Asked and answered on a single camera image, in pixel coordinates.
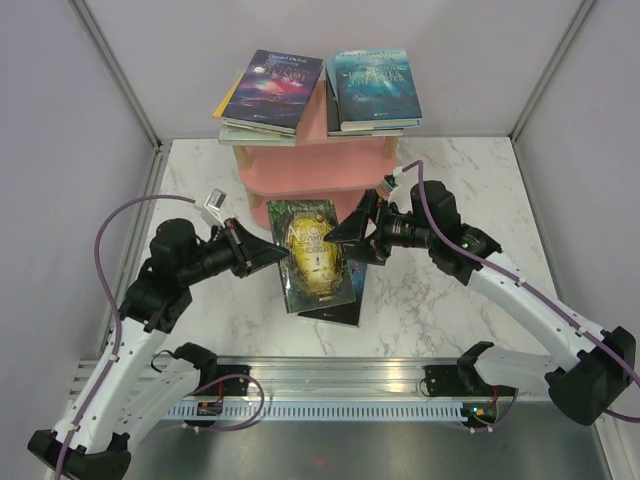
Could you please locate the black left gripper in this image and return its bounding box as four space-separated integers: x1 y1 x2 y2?
179 217 289 286

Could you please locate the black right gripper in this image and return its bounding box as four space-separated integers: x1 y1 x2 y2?
324 188 436 266

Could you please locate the green gold fantasy book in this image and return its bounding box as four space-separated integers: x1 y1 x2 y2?
267 199 355 314

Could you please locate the dark Emily Bronte book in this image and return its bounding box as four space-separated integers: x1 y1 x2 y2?
298 260 367 327

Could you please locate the dark Moon and Sixpence book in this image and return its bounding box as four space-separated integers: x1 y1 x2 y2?
325 79 405 139

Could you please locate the pale green Great Gatsby book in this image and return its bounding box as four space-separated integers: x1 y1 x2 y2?
218 125 296 147

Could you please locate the blue 20000 Leagues book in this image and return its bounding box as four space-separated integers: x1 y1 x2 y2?
330 48 422 132

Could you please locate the yellow Little Prince book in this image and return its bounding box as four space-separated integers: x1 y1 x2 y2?
212 72 244 119

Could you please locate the light blue book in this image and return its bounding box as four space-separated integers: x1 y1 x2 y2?
325 66 342 137

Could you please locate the purple Robinson Crusoe book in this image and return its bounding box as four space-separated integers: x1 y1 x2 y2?
219 49 324 137

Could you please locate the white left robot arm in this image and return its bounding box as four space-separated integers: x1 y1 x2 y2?
28 218 289 479

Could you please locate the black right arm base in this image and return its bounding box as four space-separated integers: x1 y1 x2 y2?
418 364 519 435

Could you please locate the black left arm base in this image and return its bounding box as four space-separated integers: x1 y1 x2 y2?
180 373 266 433

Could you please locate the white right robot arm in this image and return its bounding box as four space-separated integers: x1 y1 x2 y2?
324 181 636 426

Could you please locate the pink three-tier shelf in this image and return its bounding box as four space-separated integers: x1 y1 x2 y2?
232 80 399 229

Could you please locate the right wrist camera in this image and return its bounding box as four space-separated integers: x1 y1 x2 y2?
380 174 401 202

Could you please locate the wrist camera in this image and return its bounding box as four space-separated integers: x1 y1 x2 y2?
200 189 227 226
380 174 401 202

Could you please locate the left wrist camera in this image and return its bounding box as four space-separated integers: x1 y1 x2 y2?
200 189 227 226

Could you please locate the aluminium frame rail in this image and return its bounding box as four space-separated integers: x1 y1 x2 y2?
69 357 616 401

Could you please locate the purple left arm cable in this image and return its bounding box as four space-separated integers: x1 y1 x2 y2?
52 194 266 480

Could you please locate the white slotted cable duct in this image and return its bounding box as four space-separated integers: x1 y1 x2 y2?
165 400 467 422

